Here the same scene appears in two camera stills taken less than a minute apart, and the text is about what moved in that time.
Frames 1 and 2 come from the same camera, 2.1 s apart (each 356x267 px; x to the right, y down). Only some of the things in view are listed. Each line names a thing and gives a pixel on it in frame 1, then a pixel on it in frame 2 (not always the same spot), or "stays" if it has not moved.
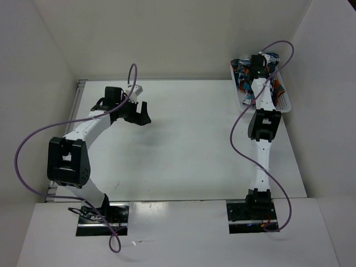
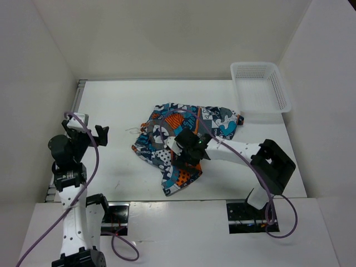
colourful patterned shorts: [242, 68] to [164, 120]
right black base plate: [251, 217] stays
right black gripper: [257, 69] to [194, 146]
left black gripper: [142, 118] to [85, 133]
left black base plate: [90, 223] stays
